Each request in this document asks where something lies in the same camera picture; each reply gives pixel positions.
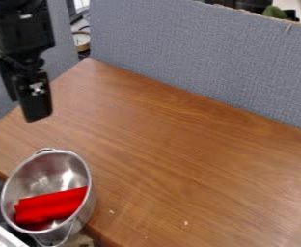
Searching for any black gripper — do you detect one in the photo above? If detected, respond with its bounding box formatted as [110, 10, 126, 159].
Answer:
[0, 6, 56, 123]

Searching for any stainless steel pot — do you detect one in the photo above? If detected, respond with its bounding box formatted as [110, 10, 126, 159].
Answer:
[0, 149, 95, 247]

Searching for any red plastic block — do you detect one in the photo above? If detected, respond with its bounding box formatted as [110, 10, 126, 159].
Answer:
[15, 186, 90, 225]

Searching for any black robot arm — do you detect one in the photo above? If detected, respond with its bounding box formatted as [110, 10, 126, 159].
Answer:
[0, 0, 56, 123]

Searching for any green object behind partition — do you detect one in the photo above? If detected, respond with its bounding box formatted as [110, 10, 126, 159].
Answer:
[263, 6, 289, 19]

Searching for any round wooden clock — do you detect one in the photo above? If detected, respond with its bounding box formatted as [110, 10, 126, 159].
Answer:
[72, 31, 91, 52]

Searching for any grey fabric partition panel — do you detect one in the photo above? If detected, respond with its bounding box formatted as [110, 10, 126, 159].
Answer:
[91, 0, 301, 128]

